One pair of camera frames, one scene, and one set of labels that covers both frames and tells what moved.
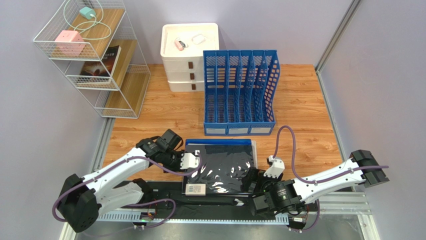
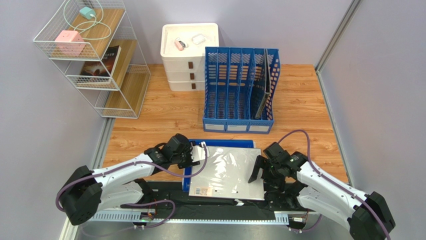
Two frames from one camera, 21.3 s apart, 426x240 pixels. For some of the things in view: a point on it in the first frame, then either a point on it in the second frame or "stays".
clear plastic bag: [198, 39] stays
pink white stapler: [180, 44] stays
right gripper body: [252, 176] to [266, 168]
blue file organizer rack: [238, 89] stays
